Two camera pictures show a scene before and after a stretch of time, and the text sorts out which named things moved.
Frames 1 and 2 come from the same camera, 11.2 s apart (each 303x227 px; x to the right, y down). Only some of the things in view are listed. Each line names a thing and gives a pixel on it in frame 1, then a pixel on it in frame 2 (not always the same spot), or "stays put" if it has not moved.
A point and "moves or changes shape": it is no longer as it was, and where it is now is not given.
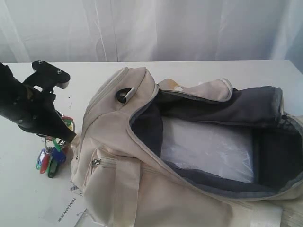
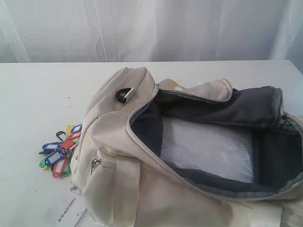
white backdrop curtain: x=129 y=30 stays put
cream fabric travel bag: x=179 y=152 stays put
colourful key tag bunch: x=54 y=152 moves or changes shape
